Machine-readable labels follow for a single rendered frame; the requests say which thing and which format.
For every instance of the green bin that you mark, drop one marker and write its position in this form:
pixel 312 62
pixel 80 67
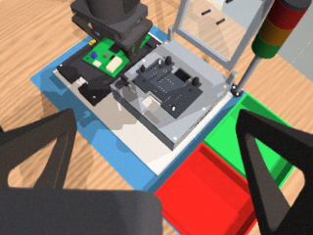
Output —
pixel 225 142

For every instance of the green circuit board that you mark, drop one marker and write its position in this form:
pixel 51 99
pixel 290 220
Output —
pixel 107 57

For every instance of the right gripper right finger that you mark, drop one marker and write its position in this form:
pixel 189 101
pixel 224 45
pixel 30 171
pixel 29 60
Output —
pixel 274 214

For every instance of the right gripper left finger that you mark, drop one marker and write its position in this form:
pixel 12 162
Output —
pixel 19 144

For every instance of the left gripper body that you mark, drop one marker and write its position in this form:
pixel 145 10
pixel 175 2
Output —
pixel 107 17

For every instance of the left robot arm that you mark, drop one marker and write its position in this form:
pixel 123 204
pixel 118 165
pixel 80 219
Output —
pixel 129 5

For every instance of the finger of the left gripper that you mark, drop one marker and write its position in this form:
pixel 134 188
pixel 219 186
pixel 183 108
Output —
pixel 128 51
pixel 83 24

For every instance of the red bin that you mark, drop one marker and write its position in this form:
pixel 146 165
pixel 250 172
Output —
pixel 207 197

